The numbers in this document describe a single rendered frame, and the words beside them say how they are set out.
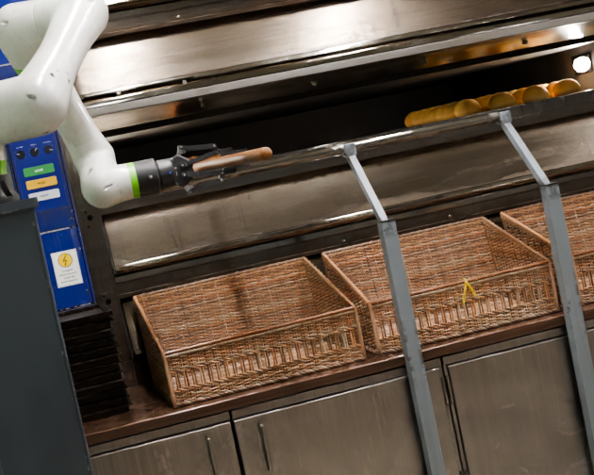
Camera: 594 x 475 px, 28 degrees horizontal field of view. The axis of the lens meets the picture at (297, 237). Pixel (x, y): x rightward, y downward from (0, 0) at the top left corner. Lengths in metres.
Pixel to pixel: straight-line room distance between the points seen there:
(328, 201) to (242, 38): 0.57
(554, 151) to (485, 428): 1.07
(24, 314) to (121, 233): 1.18
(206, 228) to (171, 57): 0.53
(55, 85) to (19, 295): 0.44
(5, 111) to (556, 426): 1.81
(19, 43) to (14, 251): 0.59
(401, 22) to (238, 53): 0.54
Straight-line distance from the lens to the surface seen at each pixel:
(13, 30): 2.86
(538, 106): 3.98
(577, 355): 3.39
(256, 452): 3.19
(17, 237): 2.49
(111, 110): 3.48
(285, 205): 3.70
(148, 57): 3.66
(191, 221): 3.65
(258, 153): 2.71
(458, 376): 3.31
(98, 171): 3.00
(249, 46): 3.70
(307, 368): 3.24
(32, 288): 2.50
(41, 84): 2.46
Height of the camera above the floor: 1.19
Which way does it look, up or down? 4 degrees down
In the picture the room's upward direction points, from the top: 12 degrees counter-clockwise
